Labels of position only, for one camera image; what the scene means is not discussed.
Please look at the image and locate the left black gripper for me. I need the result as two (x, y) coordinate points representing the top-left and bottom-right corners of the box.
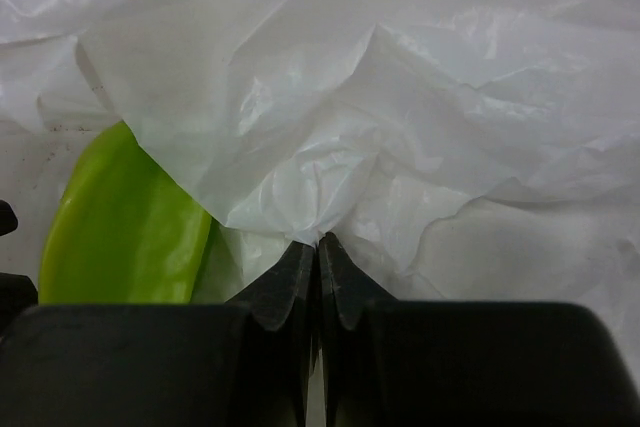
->
(0, 199), (39, 333)

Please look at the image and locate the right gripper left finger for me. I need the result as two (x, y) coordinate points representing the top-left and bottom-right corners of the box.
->
(1, 243), (314, 426)

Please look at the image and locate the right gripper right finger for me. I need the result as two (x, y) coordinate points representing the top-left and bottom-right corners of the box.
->
(317, 234), (639, 426)

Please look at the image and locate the fake green starfruit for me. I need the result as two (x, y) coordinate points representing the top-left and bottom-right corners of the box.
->
(38, 122), (212, 304)

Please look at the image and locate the white plastic bag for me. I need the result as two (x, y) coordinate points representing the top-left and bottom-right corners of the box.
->
(0, 0), (640, 323)

